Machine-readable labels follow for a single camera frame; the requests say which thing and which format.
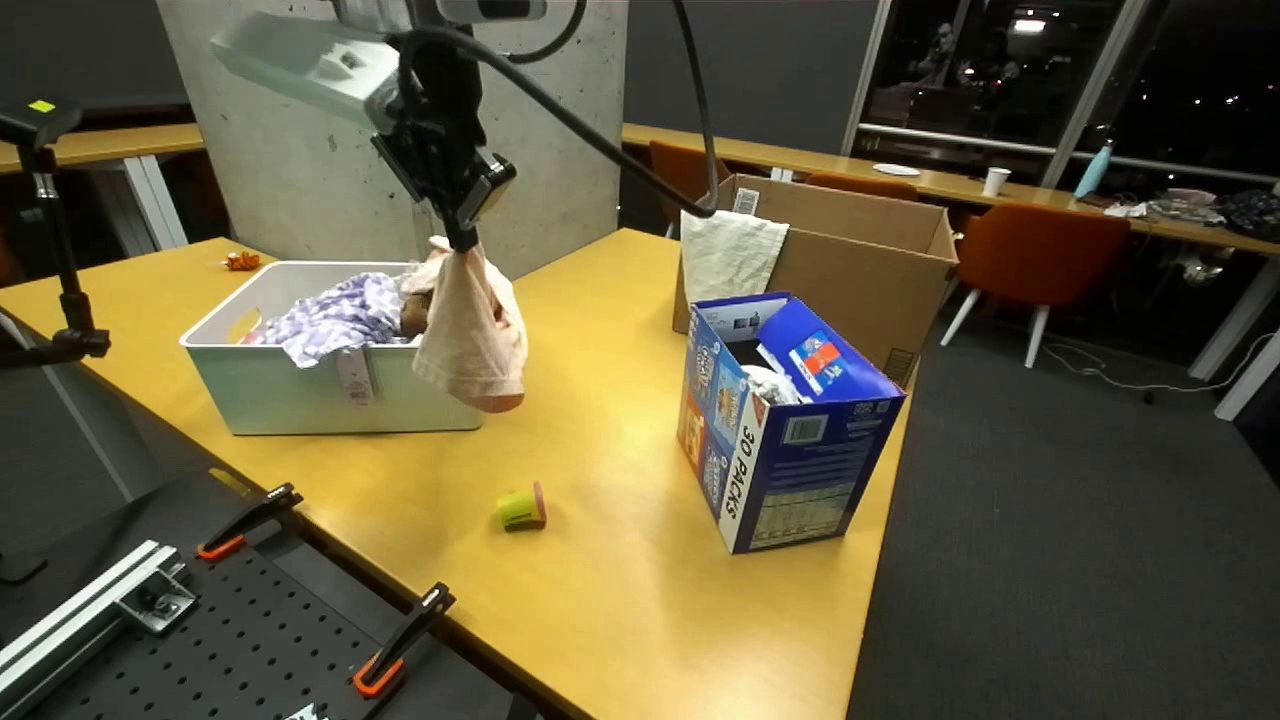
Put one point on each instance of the light blue bottle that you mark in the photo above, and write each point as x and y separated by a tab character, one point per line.
1092	168

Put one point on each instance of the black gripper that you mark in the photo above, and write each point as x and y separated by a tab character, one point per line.
440	121

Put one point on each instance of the black camera stand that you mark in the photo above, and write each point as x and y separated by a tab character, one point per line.
63	265

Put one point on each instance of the white paper cup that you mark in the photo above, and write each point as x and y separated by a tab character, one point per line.
997	182

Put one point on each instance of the black orange bar clamp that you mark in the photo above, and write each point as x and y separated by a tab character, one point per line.
246	523
403	641

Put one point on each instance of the short wooden desk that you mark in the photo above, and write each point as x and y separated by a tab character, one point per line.
107	142

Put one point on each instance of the white towel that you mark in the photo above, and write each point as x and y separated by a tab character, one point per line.
725	253

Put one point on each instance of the white plastic bin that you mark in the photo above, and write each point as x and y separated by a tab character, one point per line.
292	394

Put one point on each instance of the brown cardboard box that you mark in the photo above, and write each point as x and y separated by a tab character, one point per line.
854	275

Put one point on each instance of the black perforated board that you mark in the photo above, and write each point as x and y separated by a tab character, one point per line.
264	641

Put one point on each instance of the pale pink printed shirt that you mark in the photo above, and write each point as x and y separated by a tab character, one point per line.
468	333

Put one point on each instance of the clear bag tan pieces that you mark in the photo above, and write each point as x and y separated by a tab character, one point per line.
242	327

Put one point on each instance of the green spice cup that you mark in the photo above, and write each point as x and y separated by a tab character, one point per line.
521	505

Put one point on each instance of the blue snack variety box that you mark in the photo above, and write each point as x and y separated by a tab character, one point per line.
787	467

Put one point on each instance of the aluminium rail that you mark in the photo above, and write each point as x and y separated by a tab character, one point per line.
82	612

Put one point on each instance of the orange chair white legs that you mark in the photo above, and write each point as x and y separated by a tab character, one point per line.
1043	253

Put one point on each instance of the purple white checkered cloth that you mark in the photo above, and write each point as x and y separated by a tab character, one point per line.
343	313

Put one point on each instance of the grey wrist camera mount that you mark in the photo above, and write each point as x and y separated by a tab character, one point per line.
314	61

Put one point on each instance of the white packets in snack box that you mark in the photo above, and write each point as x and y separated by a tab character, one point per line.
779	377

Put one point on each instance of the long wooden desk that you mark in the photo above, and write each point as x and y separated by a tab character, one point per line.
826	160

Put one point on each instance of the small orange object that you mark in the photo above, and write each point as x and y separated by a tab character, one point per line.
242	262

